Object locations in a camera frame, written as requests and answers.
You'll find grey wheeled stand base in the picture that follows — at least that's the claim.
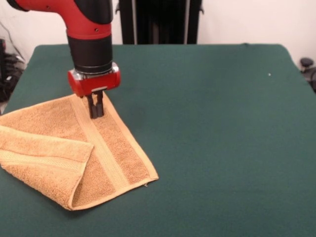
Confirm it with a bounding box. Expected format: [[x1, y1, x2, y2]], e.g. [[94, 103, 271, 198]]
[[299, 57, 316, 94]]

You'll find tan terry towel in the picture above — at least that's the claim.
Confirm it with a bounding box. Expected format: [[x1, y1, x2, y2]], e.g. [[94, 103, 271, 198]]
[[0, 92, 159, 211]]

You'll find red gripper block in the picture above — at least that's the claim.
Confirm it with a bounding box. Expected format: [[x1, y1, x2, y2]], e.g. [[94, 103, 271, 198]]
[[67, 62, 122, 119]]

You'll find dark green table cloth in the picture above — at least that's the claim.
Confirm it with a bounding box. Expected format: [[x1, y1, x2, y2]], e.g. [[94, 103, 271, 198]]
[[0, 43, 316, 237]]

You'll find black equipment pile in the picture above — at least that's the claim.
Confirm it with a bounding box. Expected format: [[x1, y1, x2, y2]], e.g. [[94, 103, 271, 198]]
[[0, 38, 26, 102]]

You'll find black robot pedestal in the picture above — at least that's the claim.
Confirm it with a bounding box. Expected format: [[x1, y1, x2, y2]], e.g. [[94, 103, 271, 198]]
[[116, 0, 204, 45]]

